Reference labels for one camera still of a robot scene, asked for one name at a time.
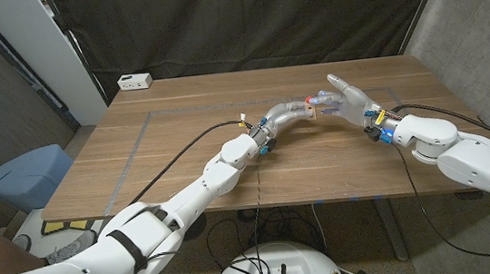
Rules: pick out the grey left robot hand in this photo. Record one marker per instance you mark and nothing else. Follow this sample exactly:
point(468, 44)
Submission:
point(276, 119)

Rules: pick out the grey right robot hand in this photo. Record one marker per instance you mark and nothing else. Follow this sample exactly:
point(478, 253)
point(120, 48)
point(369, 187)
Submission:
point(355, 103)

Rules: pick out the wooden block with holes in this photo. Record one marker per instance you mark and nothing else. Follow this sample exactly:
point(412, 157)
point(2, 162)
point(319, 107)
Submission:
point(310, 111)

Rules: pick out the red-headed wooden screw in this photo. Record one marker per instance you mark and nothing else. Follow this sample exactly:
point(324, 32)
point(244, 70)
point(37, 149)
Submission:
point(308, 99)

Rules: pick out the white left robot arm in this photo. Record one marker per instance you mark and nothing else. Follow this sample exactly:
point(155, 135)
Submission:
point(146, 238)

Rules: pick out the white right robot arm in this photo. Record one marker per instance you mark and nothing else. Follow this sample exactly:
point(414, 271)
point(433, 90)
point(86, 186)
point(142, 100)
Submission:
point(471, 159)

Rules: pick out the black backdrop curtain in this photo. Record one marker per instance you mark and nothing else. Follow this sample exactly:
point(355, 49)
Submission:
point(241, 18)

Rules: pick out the black round floor fan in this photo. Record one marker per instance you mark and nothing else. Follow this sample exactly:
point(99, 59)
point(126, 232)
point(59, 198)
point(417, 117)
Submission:
point(199, 226)

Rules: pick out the grey table leg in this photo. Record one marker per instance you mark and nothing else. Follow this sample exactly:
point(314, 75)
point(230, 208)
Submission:
point(392, 231)

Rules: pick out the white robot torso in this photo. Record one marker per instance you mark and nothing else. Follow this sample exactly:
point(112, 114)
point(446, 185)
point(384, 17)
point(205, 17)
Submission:
point(304, 263)

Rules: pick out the white power strip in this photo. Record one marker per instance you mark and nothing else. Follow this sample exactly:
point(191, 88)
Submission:
point(134, 81)

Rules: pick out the yellow black floor marker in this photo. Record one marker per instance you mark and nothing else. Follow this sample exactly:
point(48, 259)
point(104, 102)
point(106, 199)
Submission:
point(54, 227)

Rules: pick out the blue stool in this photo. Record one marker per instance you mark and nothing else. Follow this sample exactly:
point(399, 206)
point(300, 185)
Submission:
point(26, 178)

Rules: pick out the white floor board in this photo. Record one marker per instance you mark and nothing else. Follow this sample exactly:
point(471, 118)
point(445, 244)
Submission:
point(30, 221)

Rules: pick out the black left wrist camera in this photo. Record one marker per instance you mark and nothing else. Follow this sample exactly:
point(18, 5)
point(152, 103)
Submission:
point(268, 146)

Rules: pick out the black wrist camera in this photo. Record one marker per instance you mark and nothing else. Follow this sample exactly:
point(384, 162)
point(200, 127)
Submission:
point(372, 133)
point(268, 146)

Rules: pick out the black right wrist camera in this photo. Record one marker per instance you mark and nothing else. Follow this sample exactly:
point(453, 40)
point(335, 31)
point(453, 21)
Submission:
point(372, 133)

